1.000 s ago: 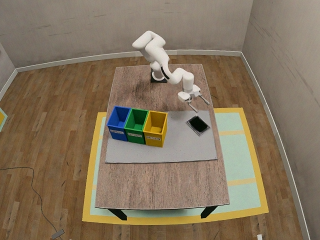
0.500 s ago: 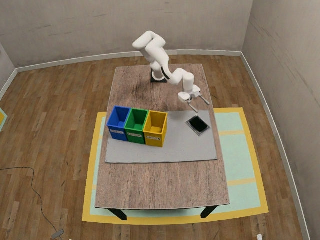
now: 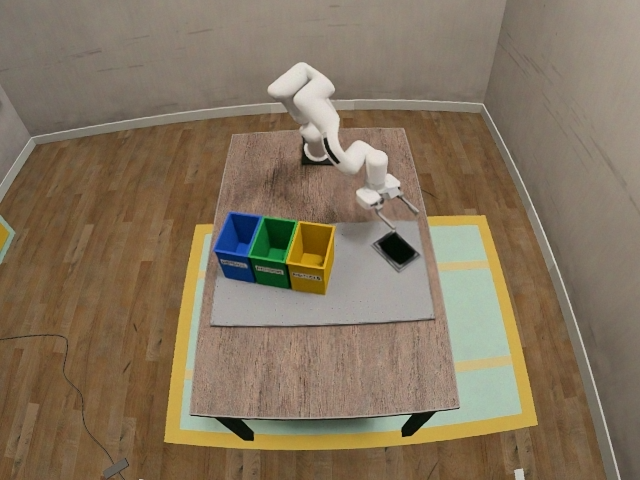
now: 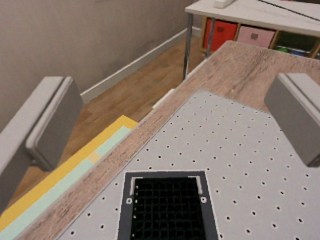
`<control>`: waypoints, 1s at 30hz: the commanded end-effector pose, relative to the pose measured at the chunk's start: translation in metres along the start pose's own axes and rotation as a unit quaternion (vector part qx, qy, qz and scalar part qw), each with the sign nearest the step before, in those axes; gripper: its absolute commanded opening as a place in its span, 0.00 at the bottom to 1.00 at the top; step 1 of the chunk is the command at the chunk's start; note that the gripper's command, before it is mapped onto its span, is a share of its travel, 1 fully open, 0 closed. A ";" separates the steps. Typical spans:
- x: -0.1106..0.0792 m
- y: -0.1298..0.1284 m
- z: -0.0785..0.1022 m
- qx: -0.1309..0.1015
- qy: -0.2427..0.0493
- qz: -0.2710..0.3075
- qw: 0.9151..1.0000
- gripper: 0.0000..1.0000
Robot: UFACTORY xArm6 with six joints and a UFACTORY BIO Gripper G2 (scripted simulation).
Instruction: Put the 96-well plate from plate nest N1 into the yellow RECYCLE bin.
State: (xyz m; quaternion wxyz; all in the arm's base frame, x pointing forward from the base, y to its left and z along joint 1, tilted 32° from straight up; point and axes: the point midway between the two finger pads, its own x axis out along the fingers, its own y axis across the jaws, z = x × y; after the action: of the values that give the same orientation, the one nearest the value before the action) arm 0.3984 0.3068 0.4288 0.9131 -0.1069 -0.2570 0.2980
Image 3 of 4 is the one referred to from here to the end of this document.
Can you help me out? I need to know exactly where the green bin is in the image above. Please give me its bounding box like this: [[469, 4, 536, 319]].
[[248, 216, 298, 289]]

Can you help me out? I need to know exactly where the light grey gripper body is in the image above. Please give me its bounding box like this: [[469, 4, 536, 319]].
[[356, 174, 400, 209]]

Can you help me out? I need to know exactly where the yellow recycle bin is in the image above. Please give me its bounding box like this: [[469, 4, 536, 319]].
[[286, 221, 336, 296]]

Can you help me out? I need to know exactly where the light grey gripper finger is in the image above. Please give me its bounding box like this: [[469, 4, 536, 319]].
[[396, 191, 419, 215], [375, 198, 396, 230]]

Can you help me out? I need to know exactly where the blue open-top bin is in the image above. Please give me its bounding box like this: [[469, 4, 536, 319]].
[[212, 212, 263, 283]]

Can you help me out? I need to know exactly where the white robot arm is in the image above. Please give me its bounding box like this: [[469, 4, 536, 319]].
[[268, 63, 400, 200]]

